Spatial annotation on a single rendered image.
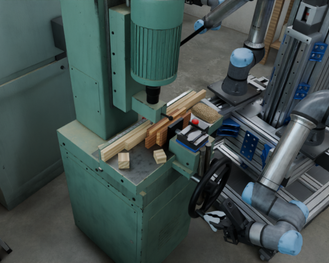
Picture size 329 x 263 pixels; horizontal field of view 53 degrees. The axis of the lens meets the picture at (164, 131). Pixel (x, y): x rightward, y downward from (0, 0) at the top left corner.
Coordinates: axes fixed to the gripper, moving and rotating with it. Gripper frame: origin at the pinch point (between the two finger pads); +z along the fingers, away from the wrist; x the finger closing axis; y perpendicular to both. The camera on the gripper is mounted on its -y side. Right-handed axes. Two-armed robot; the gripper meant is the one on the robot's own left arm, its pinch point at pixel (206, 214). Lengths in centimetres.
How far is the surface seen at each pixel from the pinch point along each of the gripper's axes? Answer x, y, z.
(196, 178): 10.3, -8.1, 10.0
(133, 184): -14.5, -20.5, 16.9
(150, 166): -3.5, -21.6, 18.1
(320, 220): 104, 88, 8
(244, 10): 330, -37, 166
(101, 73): 1, -60, 33
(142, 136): 5.2, -29.7, 28.0
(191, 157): 8.5, -19.9, 6.7
